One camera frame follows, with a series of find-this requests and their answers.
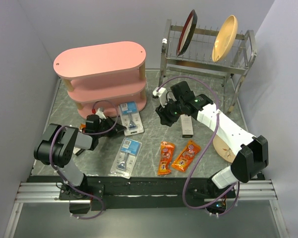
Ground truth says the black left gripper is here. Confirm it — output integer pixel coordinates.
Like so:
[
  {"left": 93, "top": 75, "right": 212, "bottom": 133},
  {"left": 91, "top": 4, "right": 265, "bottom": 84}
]
[{"left": 95, "top": 115, "right": 126, "bottom": 137}]

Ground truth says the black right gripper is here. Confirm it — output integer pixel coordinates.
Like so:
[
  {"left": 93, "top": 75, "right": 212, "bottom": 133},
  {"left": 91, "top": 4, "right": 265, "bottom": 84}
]
[{"left": 155, "top": 96, "right": 184, "bottom": 127}]

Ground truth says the orange razor pack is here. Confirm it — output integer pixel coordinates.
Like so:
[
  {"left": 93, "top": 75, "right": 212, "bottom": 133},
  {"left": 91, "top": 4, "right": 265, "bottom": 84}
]
[
  {"left": 79, "top": 124, "right": 86, "bottom": 133},
  {"left": 171, "top": 140, "right": 201, "bottom": 172},
  {"left": 157, "top": 141, "right": 175, "bottom": 175}
]

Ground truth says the blue boxed razor pack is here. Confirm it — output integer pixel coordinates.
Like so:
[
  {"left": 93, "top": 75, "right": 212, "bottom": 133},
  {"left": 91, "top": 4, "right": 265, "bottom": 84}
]
[
  {"left": 119, "top": 102, "right": 144, "bottom": 136},
  {"left": 109, "top": 138, "right": 142, "bottom": 179}
]

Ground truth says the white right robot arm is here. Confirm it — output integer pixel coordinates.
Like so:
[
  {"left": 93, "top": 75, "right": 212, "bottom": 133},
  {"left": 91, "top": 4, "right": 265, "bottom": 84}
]
[{"left": 155, "top": 103, "right": 269, "bottom": 197}]

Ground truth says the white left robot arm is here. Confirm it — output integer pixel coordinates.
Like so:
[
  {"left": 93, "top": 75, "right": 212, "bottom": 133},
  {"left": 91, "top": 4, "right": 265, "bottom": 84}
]
[{"left": 34, "top": 115, "right": 126, "bottom": 199}]

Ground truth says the pink three-tier shelf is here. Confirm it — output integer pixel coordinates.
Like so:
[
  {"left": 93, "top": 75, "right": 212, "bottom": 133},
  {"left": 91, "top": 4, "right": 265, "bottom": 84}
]
[{"left": 53, "top": 41, "right": 147, "bottom": 118}]

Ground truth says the white black slim box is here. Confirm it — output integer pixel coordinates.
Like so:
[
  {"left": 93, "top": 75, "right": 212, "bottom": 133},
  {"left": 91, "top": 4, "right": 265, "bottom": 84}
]
[
  {"left": 180, "top": 115, "right": 194, "bottom": 138},
  {"left": 73, "top": 147, "right": 84, "bottom": 156}
]

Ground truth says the metal dish rack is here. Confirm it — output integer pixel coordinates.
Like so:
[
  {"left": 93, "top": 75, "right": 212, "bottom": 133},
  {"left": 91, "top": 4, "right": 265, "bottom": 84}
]
[{"left": 158, "top": 19, "right": 257, "bottom": 114}]

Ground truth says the beige flat plate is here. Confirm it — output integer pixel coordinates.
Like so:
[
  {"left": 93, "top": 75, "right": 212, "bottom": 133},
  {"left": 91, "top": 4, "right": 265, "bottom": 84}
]
[{"left": 213, "top": 135, "right": 236, "bottom": 163}]

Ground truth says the dark red plate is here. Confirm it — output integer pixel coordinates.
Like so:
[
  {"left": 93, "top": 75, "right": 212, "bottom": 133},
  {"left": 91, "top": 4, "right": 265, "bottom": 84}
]
[{"left": 176, "top": 9, "right": 198, "bottom": 57}]

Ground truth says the yellow plate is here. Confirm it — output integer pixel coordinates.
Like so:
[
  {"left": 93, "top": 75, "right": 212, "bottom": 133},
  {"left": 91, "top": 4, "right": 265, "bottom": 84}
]
[{"left": 212, "top": 15, "right": 238, "bottom": 62}]

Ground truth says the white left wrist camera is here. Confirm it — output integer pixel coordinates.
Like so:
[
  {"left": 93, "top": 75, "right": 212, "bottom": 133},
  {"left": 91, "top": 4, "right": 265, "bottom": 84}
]
[{"left": 92, "top": 107, "right": 106, "bottom": 119}]

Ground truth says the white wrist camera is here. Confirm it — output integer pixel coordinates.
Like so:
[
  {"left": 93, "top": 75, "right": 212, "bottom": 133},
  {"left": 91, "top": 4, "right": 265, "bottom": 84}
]
[
  {"left": 152, "top": 87, "right": 168, "bottom": 108},
  {"left": 92, "top": 107, "right": 106, "bottom": 119}
]

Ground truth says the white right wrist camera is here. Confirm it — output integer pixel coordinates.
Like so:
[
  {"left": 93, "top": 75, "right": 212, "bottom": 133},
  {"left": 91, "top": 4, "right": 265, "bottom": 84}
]
[{"left": 152, "top": 87, "right": 168, "bottom": 108}]

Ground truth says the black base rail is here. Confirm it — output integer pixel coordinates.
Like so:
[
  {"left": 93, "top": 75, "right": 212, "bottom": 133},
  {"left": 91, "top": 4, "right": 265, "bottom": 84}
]
[{"left": 27, "top": 176, "right": 227, "bottom": 209}]

